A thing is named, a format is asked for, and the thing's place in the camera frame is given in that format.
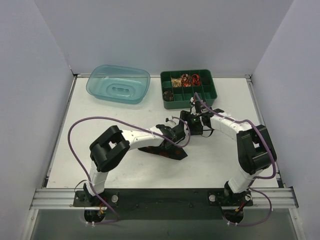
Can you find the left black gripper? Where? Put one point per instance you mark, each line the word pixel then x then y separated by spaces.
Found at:
pixel 170 144

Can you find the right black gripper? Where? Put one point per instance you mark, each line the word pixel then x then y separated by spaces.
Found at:
pixel 186 116

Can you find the black orange floral necktie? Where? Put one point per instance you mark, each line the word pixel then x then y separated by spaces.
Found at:
pixel 173 152

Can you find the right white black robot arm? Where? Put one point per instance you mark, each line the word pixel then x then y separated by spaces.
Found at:
pixel 255 150

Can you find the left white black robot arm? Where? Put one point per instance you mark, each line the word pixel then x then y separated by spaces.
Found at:
pixel 107 151

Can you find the dark rolled tie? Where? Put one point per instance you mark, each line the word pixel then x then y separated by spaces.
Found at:
pixel 168 96

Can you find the green compartment organizer tray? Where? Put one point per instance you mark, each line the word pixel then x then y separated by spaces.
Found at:
pixel 182 95

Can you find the beige patterned rolled tie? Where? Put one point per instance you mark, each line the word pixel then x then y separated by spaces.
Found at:
pixel 176 82

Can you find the orange red rolled tie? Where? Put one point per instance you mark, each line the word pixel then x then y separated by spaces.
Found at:
pixel 196 80

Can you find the red black rolled tie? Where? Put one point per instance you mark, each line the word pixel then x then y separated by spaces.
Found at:
pixel 186 80

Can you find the teal transparent plastic tub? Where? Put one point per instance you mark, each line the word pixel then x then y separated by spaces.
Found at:
pixel 118 84

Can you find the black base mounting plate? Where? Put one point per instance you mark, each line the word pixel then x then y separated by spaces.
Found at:
pixel 161 212

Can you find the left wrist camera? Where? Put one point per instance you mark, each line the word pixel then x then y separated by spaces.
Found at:
pixel 169 121

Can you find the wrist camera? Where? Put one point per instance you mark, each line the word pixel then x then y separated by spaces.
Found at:
pixel 169 121
pixel 196 107

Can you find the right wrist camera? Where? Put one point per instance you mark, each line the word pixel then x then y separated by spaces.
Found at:
pixel 196 107

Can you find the aluminium extrusion rail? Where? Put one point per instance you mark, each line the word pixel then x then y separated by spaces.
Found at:
pixel 67 199

